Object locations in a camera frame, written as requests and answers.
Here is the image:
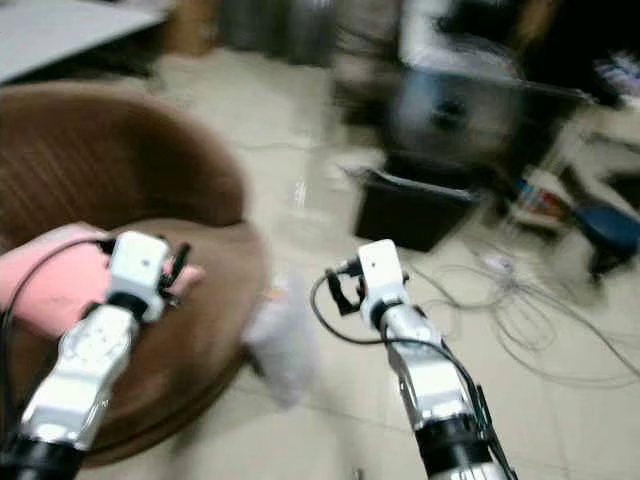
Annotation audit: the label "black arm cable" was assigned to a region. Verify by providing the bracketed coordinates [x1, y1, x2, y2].
[0, 235, 113, 401]
[310, 268, 511, 480]

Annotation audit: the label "pink pillow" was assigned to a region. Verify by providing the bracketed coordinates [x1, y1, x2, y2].
[0, 235, 206, 346]

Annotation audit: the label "grey curtain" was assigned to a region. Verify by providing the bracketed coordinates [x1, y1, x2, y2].
[220, 0, 336, 66]

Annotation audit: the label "black box with handle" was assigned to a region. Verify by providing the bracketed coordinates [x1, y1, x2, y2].
[355, 168, 479, 253]

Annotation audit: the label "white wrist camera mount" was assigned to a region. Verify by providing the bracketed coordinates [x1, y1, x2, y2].
[108, 232, 173, 321]
[357, 240, 406, 306]

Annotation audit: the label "colourful printed box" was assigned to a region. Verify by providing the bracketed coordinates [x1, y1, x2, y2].
[510, 170, 576, 231]

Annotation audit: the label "brown round sofa chair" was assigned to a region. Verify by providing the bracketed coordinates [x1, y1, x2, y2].
[0, 82, 273, 469]

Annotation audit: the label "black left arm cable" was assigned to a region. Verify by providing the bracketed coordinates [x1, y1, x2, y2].
[0, 235, 113, 401]

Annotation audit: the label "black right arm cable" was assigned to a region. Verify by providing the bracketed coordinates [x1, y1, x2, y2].
[310, 268, 511, 480]

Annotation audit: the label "round grey floor fan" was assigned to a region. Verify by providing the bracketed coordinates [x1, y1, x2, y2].
[385, 65, 531, 166]

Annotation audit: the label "loose grey floor cables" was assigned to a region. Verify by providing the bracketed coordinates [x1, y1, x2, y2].
[420, 240, 640, 391]

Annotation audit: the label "dark blue stool seat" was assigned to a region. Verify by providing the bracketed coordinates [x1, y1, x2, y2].
[570, 203, 640, 281]

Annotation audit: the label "light grey pillow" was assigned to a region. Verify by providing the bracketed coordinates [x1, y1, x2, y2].
[245, 270, 321, 409]

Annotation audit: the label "white table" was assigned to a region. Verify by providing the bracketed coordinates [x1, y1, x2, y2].
[0, 0, 173, 83]

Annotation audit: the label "white power strip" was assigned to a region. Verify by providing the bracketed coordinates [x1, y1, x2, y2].
[480, 255, 521, 277]

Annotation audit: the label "brown cardboard box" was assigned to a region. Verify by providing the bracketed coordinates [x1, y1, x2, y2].
[165, 0, 221, 56]

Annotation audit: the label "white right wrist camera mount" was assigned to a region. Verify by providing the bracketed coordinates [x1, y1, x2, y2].
[357, 240, 406, 306]

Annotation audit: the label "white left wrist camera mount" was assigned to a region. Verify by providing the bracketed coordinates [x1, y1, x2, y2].
[108, 232, 173, 321]

